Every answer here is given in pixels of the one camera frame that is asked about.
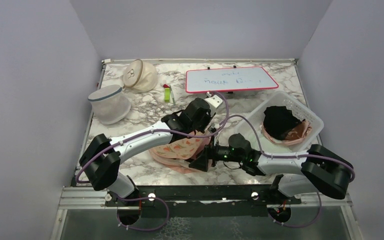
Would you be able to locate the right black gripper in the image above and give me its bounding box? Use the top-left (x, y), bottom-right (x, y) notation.
top-left (189, 135), bottom-right (244, 171)

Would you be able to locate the floral mesh laundry bag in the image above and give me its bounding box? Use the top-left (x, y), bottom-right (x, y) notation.
top-left (149, 137), bottom-right (211, 174)

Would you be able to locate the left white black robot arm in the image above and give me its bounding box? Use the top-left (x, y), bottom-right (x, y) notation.
top-left (75, 95), bottom-right (223, 206)

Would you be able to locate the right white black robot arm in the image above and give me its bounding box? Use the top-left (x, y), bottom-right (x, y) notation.
top-left (189, 133), bottom-right (355, 204)

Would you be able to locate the black bra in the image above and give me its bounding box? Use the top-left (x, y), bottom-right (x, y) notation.
top-left (263, 106), bottom-right (302, 141)

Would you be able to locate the white mesh laundry bag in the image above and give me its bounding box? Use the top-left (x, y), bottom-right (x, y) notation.
top-left (87, 84), bottom-right (132, 125)

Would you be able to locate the pink bra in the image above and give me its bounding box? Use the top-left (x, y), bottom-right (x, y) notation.
top-left (260, 119), bottom-right (313, 147)

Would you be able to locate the green red marker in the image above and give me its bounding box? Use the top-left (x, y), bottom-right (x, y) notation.
top-left (163, 84), bottom-right (175, 104)

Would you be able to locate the red framed whiteboard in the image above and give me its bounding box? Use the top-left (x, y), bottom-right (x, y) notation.
top-left (185, 66), bottom-right (279, 94)

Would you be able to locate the white plastic basket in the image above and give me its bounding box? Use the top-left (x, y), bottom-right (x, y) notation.
top-left (234, 91), bottom-right (324, 154)

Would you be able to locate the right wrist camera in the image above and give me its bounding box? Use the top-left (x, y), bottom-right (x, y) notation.
top-left (208, 124), bottom-right (220, 134)

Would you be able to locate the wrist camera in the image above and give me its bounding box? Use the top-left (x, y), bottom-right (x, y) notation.
top-left (204, 94), bottom-right (224, 112)
top-left (208, 124), bottom-right (220, 134)

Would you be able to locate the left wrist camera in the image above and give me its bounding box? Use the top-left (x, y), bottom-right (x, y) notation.
top-left (204, 94), bottom-right (224, 112)

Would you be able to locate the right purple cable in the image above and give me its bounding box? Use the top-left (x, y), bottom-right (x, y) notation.
top-left (211, 114), bottom-right (357, 229)

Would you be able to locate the purple cable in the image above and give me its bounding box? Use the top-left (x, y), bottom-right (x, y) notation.
top-left (211, 114), bottom-right (357, 229)
top-left (75, 92), bottom-right (230, 232)

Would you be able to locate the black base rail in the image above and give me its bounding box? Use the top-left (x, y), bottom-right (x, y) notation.
top-left (105, 184), bottom-right (301, 218)

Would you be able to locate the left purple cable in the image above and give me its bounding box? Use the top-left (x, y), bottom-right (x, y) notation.
top-left (75, 92), bottom-right (230, 232)

